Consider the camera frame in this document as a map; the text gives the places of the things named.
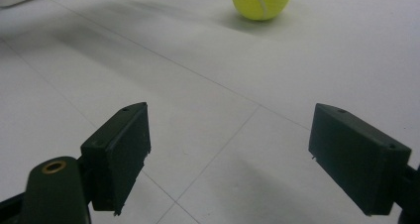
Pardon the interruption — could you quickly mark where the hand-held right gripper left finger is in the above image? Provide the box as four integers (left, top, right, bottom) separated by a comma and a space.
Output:
80, 101, 153, 217

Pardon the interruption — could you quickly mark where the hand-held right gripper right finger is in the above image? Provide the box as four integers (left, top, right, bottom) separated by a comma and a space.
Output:
308, 102, 413, 217

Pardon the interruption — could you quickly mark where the yellow tennis ball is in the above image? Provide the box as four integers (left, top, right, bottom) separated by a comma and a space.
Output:
230, 0, 294, 22

